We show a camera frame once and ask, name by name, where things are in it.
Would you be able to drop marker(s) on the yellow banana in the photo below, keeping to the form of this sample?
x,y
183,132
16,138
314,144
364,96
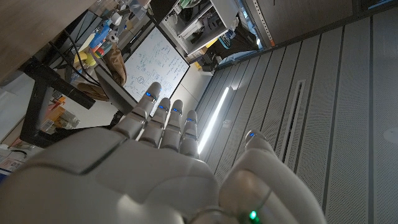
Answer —
x,y
81,57

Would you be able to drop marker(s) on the whiteboard with black frame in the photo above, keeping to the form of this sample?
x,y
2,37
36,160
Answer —
x,y
155,59

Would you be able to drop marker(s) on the round white ceiling sensor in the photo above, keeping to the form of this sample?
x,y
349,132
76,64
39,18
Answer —
x,y
391,135

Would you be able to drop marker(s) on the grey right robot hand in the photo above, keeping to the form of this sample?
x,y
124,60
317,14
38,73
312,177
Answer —
x,y
140,177

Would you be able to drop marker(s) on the ceiling slot vent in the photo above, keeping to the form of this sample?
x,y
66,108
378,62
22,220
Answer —
x,y
295,121

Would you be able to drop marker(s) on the white shelf cabinet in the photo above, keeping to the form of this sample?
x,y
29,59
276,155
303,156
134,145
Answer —
x,y
228,12

